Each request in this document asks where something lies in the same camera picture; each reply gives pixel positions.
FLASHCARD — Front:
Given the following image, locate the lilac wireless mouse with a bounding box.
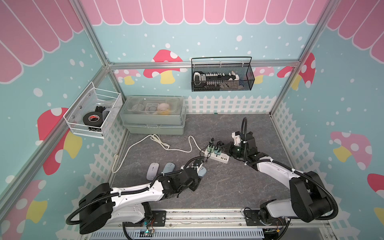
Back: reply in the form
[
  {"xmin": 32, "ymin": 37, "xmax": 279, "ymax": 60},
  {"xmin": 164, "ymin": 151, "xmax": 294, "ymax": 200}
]
[{"xmin": 146, "ymin": 163, "xmax": 160, "ymax": 181}]

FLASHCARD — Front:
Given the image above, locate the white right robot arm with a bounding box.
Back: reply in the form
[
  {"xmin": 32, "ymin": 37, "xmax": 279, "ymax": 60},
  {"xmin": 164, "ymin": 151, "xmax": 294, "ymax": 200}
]
[{"xmin": 221, "ymin": 132, "xmax": 339, "ymax": 224}]

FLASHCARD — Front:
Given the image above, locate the green USB charger plug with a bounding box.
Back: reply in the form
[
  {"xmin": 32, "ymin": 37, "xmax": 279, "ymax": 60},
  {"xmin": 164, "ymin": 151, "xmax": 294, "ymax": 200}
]
[{"xmin": 207, "ymin": 145, "xmax": 214, "ymax": 153}]

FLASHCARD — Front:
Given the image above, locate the black tape roll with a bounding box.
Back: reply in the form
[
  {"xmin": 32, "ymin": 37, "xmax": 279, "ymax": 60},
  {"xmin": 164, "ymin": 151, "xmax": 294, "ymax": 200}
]
[{"xmin": 83, "ymin": 112, "xmax": 104, "ymax": 128}]

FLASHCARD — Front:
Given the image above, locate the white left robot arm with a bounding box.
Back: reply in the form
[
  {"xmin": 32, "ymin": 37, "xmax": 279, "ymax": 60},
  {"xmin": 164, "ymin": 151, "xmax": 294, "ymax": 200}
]
[{"xmin": 66, "ymin": 166, "xmax": 202, "ymax": 235}]

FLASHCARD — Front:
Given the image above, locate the white power strip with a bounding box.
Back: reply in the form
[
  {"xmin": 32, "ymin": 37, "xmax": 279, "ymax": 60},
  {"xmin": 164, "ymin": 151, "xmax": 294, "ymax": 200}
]
[{"xmin": 205, "ymin": 150, "xmax": 230, "ymax": 164}]

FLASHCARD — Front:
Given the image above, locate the black wire mesh basket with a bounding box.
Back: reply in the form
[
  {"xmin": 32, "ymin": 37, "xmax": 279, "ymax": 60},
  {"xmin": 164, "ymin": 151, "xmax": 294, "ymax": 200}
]
[{"xmin": 191, "ymin": 57, "xmax": 255, "ymax": 92}]

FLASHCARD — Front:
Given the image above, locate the white power cable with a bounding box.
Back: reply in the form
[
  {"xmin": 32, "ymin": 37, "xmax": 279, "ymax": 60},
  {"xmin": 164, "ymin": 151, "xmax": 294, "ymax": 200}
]
[{"xmin": 111, "ymin": 133, "xmax": 208, "ymax": 174}]

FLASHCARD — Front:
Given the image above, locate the teal USB charger plug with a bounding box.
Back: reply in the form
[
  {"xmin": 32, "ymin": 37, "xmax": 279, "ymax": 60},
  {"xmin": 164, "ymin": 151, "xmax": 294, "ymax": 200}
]
[{"xmin": 214, "ymin": 146, "xmax": 222, "ymax": 155}]

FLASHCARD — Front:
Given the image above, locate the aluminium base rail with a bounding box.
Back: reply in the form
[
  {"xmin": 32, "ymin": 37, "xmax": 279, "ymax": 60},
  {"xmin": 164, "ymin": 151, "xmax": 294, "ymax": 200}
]
[{"xmin": 80, "ymin": 209, "xmax": 336, "ymax": 240}]

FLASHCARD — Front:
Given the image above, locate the white wire basket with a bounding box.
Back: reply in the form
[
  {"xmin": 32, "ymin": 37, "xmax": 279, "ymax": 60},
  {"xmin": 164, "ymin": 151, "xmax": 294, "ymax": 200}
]
[{"xmin": 64, "ymin": 83, "xmax": 123, "ymax": 139}]

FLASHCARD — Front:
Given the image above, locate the green plastic storage box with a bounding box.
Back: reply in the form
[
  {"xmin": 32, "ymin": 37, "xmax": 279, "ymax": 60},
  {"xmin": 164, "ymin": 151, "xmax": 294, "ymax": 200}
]
[{"xmin": 119, "ymin": 96, "xmax": 187, "ymax": 135}]

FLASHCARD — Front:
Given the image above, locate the pale blue wireless mouse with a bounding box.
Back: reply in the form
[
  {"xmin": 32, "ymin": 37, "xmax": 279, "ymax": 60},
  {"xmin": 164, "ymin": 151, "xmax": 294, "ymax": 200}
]
[{"xmin": 198, "ymin": 167, "xmax": 207, "ymax": 178}]

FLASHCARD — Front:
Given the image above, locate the light blue wireless mouse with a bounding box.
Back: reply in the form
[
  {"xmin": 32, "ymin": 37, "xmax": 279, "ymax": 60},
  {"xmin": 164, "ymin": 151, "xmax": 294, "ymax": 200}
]
[{"xmin": 162, "ymin": 163, "xmax": 175, "ymax": 175}]

